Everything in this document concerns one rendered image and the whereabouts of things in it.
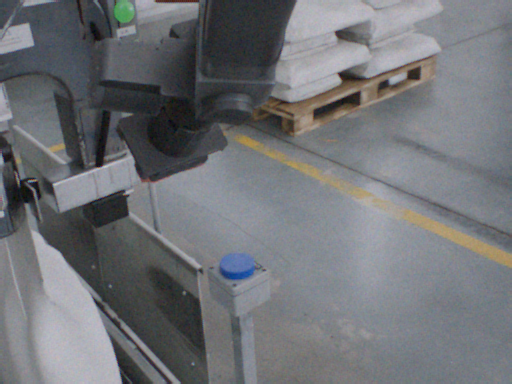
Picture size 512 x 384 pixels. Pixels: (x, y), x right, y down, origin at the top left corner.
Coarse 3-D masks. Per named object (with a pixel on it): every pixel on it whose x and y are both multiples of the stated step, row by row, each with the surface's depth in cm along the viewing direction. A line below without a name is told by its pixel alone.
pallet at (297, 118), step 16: (416, 64) 400; (432, 64) 409; (352, 80) 387; (368, 80) 384; (384, 80) 387; (416, 80) 409; (272, 96) 383; (320, 96) 369; (336, 96) 368; (352, 96) 385; (368, 96) 384; (384, 96) 393; (256, 112) 382; (272, 112) 366; (288, 112) 355; (304, 112) 356; (336, 112) 378; (288, 128) 360; (304, 128) 361
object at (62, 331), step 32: (0, 256) 119; (32, 256) 106; (0, 288) 115; (32, 288) 108; (64, 288) 111; (0, 320) 114; (32, 320) 106; (64, 320) 107; (96, 320) 109; (0, 352) 118; (32, 352) 106; (64, 352) 106; (96, 352) 109
